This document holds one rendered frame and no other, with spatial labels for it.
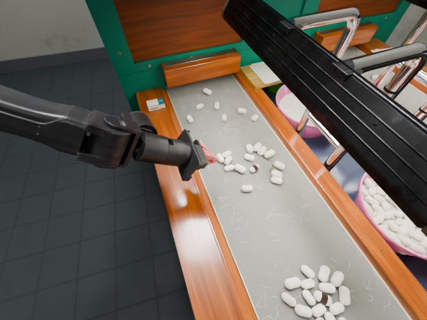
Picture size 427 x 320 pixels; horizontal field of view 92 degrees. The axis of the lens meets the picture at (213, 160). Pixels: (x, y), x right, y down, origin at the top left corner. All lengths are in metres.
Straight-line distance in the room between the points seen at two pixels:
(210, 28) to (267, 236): 0.72
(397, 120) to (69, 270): 1.50
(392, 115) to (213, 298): 0.45
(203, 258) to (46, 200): 1.41
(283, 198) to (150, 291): 0.93
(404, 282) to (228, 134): 0.58
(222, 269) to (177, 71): 0.65
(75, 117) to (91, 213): 1.25
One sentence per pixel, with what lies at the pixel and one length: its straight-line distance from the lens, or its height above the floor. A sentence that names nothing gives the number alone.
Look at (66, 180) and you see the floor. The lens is 1.80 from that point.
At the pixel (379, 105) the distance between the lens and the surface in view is 0.35.
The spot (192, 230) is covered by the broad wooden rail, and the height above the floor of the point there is 0.77.
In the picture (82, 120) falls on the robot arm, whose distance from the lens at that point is 0.36.
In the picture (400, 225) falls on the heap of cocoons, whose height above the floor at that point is 0.74.
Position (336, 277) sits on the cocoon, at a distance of 0.59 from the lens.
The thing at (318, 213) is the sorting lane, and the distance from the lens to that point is 0.64.
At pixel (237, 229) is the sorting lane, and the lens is 0.57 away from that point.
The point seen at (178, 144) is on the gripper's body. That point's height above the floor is 0.96.
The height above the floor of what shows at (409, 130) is 1.10.
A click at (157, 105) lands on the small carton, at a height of 0.78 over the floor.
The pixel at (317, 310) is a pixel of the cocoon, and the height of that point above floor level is 0.76.
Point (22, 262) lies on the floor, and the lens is 1.68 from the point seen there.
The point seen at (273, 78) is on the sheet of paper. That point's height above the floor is 0.78.
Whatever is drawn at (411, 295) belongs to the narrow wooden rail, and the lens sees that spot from 0.67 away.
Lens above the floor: 1.28
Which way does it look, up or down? 56 degrees down
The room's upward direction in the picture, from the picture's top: straight up
